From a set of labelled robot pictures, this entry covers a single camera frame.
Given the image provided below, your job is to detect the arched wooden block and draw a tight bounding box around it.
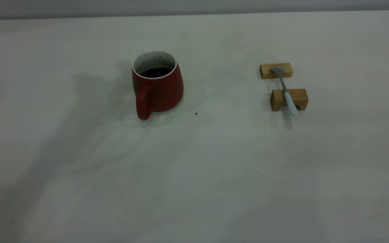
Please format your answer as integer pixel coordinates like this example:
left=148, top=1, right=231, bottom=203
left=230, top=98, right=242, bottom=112
left=270, top=88, right=309, bottom=112

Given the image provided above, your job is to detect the small spoon with white handle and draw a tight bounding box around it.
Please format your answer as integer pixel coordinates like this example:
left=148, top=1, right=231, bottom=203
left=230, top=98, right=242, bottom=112
left=271, top=67, right=298, bottom=117

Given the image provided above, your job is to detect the red ceramic mug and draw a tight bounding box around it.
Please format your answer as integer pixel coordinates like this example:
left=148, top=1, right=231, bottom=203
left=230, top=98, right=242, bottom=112
left=132, top=51, right=184, bottom=120

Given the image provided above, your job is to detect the rectangular wooden block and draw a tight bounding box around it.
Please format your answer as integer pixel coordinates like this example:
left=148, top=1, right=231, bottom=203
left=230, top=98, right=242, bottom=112
left=260, top=62, right=293, bottom=80

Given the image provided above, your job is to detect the dark coffee liquid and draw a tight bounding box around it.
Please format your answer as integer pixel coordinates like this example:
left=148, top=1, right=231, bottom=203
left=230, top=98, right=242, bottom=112
left=140, top=67, right=174, bottom=79

